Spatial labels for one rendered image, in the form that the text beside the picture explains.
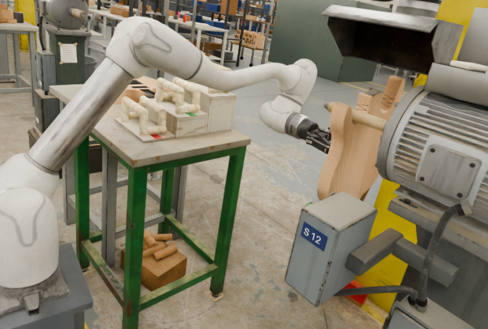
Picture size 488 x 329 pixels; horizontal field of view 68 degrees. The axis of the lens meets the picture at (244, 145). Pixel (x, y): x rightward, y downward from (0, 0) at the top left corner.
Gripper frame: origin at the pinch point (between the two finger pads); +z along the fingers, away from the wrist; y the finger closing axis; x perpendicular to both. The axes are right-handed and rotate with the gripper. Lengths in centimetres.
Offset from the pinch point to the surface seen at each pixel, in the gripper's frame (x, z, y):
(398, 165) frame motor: 15.1, 24.7, 23.0
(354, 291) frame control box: -12.4, 28.4, 37.9
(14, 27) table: -24, -396, 13
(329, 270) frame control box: 1, 27, 49
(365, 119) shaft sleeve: 18.0, 9.0, 12.5
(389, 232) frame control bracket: -1.0, 28.2, 26.3
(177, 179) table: -68, -109, 3
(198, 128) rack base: -12, -64, 17
